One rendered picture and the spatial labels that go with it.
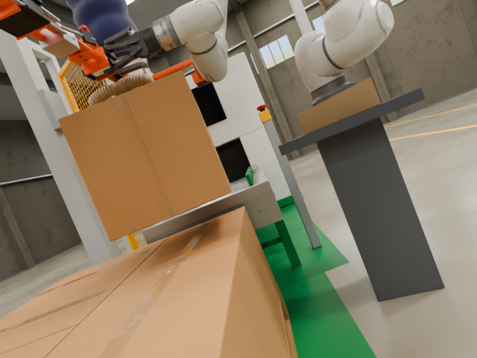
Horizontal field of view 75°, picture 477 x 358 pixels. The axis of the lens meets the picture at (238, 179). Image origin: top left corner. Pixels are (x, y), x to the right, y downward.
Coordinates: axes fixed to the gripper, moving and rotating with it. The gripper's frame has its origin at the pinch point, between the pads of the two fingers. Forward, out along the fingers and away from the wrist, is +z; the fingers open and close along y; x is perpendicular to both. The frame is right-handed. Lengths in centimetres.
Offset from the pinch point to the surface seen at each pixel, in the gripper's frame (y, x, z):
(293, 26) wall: -340, 1104, -346
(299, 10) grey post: -112, 339, -162
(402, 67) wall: -41, 1033, -621
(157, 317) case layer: 66, -44, -7
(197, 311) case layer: 66, -47, -15
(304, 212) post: 94, 112, -51
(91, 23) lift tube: -21.5, 16.1, 2.5
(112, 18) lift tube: -20.9, 17.1, -5.1
